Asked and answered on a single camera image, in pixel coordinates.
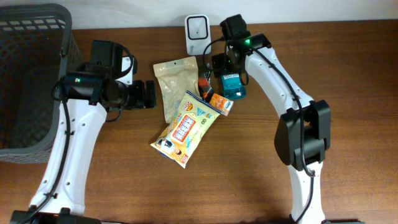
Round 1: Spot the beige kraft paper pouch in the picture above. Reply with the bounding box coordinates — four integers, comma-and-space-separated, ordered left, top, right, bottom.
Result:
153, 56, 200, 123

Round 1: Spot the black and red snack packet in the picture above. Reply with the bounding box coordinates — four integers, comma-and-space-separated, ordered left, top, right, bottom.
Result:
198, 65, 214, 103

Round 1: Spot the yellow wet wipes pack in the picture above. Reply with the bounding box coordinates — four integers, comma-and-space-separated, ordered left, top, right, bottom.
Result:
151, 91, 221, 167

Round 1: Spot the blue mouthwash bottle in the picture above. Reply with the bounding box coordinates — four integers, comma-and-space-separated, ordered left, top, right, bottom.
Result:
221, 72, 246, 100

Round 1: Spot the orange tissue pack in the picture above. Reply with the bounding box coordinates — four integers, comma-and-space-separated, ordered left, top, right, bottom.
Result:
210, 93, 234, 116

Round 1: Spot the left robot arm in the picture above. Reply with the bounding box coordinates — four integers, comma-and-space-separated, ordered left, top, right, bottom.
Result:
10, 40, 155, 223

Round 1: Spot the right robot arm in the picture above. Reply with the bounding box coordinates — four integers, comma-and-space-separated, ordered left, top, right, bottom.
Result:
220, 14, 331, 223

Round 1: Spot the white barcode scanner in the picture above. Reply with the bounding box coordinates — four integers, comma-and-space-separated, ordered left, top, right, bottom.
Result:
185, 14, 211, 56

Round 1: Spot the dark grey plastic basket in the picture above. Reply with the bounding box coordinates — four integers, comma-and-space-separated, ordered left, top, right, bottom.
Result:
1, 3, 83, 164

